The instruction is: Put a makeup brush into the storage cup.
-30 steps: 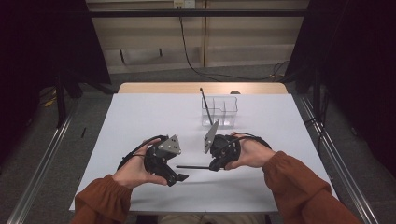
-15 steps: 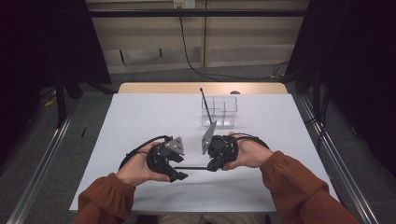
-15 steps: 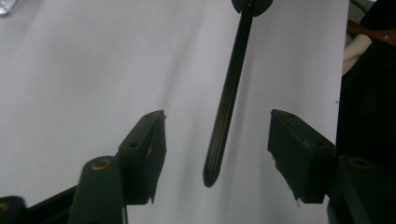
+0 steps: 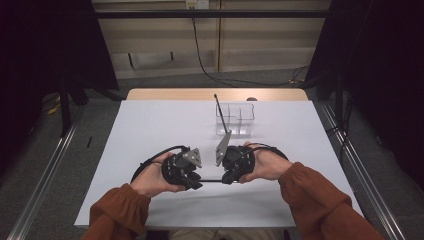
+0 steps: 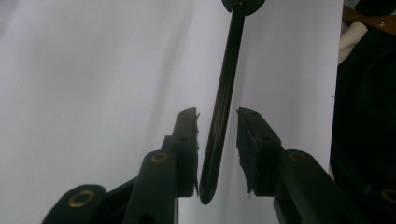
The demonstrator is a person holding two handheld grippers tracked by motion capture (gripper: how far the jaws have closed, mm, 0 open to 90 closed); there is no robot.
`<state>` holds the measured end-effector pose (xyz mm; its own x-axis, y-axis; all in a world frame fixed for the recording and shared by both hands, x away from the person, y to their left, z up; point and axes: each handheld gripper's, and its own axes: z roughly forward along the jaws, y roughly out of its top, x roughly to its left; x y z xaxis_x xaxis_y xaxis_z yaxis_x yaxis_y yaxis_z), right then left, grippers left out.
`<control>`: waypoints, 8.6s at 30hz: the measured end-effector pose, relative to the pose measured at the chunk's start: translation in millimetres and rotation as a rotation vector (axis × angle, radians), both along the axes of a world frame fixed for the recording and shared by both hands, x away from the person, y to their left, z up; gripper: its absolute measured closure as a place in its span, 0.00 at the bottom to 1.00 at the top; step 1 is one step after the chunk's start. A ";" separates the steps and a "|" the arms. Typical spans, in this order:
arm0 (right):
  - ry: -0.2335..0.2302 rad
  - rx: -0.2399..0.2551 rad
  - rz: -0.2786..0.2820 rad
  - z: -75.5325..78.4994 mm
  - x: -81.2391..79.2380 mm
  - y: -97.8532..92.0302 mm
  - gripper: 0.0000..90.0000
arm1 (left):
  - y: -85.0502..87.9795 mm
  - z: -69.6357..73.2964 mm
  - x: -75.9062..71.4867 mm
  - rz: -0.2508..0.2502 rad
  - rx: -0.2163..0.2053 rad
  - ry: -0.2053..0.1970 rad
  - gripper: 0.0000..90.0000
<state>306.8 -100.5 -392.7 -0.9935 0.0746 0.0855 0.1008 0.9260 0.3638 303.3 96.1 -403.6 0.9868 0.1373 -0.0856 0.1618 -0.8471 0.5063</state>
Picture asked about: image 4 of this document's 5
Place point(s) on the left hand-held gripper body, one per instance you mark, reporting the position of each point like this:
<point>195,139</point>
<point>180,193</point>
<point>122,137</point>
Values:
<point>176,168</point>

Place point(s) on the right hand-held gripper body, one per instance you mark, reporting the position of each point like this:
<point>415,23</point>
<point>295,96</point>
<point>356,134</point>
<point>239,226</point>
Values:
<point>238,161</point>

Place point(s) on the clear plastic organizer box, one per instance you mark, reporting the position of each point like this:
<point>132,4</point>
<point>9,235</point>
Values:
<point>243,128</point>

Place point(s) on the black pen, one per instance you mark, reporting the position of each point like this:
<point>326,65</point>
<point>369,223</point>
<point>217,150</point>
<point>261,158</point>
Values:
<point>220,110</point>

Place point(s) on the person's left hand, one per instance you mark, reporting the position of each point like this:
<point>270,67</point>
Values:
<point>150,180</point>

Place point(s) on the person's right hand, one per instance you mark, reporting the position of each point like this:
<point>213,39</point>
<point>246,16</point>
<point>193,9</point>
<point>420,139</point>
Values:
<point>270,165</point>

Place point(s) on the white table sheet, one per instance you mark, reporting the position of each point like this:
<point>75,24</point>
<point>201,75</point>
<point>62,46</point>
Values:
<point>160,113</point>

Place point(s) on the wooden table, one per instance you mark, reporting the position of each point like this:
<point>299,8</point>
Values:
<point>200,94</point>

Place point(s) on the black metal stand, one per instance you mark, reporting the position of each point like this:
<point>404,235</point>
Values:
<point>65,110</point>

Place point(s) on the yellow floor item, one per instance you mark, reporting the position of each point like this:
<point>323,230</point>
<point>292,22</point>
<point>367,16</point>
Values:
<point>53,109</point>

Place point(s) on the black horizontal bar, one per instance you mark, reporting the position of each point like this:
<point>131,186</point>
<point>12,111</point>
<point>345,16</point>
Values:
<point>233,14</point>

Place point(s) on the dark curtain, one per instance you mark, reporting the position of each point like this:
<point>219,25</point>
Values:
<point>393,66</point>
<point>33,50</point>

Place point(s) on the metal floor rail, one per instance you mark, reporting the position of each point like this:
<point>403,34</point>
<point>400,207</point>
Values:
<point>51,166</point>
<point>354,156</point>

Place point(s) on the white wall socket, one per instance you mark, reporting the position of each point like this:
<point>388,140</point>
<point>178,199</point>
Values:
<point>197,4</point>

